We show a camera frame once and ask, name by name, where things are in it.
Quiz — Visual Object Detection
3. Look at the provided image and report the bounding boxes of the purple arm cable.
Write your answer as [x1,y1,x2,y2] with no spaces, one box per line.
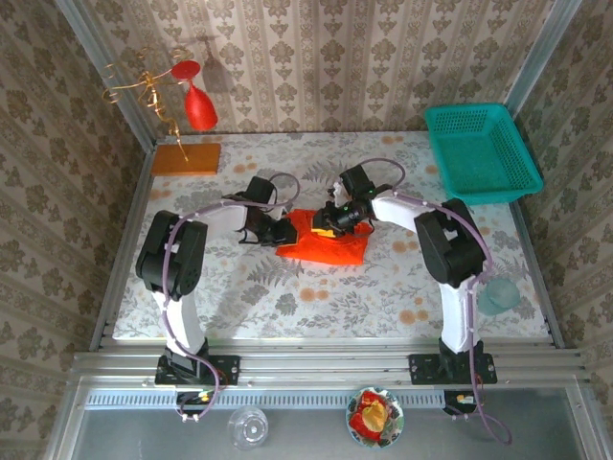
[160,172,302,426]
[361,157,513,447]

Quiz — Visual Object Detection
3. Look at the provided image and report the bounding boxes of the aluminium side rail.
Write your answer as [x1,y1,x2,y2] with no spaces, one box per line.
[89,143,157,351]
[510,198,565,349]

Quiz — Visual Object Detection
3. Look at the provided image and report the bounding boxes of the slotted grey cable duct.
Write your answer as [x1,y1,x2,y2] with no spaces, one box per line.
[84,388,446,409]

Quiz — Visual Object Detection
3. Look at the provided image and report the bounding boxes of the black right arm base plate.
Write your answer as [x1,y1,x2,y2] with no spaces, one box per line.
[408,353,498,386]

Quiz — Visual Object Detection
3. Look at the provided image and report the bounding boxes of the aluminium frame post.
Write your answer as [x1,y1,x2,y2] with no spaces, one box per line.
[56,0,157,150]
[505,0,583,121]

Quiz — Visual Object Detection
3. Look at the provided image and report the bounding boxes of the aluminium mounting rail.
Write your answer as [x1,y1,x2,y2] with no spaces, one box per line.
[71,337,593,389]

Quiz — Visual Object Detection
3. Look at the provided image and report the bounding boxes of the clear drinking glass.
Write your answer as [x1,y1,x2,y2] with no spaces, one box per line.
[227,405,270,451]

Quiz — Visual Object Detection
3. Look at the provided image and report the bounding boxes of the grey metal shelf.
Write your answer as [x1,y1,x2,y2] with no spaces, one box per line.
[45,376,598,460]

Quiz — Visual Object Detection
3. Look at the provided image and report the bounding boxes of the red toy fruit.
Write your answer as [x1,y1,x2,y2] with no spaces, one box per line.
[358,390,392,408]
[348,411,384,442]

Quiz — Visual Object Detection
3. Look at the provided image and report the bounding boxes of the teal plastic basket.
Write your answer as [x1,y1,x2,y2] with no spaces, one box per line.
[424,103,546,206]

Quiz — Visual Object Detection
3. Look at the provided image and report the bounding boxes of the orange wooden stand base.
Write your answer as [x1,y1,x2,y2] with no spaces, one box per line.
[150,143,222,177]

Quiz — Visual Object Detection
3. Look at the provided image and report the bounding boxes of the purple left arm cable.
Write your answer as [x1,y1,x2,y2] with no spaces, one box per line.
[160,172,302,426]

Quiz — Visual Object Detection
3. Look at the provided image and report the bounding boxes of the yellow toy fruit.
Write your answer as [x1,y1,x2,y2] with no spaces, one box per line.
[361,401,390,430]

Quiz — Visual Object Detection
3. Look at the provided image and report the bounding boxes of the pale green translucent cup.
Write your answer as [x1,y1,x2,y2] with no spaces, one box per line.
[478,279,521,316]

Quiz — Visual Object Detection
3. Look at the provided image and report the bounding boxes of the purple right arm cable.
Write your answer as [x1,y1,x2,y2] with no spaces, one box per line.
[361,157,513,447]

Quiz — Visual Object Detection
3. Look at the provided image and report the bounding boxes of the red wine glass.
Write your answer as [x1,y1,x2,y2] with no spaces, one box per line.
[170,59,219,132]

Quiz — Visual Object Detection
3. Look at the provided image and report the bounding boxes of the orange t-shirt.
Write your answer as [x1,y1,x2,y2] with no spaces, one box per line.
[276,209,373,266]

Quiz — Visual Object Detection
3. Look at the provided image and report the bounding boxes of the patterned plate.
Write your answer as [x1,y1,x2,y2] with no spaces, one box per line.
[345,386,405,449]

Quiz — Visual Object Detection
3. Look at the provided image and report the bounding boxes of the floral print tablecloth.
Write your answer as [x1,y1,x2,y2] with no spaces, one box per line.
[112,131,550,341]

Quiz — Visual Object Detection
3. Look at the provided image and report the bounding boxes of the black base connector box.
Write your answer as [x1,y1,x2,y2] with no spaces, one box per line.
[174,390,216,407]
[443,390,480,417]

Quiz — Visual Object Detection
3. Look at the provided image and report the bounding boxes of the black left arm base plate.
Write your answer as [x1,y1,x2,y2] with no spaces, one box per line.
[155,354,240,386]

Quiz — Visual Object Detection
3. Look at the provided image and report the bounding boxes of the gold wire glass stand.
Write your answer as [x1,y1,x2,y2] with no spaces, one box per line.
[101,46,193,164]

